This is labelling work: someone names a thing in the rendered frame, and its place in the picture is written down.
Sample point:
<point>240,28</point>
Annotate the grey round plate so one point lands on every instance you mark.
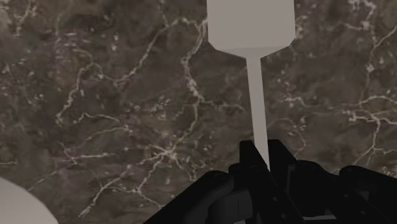
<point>18,204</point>

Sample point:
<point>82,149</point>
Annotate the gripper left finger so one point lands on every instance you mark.
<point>248,173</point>

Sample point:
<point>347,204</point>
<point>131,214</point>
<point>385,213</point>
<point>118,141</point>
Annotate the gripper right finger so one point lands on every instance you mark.
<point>313,186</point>

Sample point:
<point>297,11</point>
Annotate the grey spatula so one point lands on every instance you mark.
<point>250,28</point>

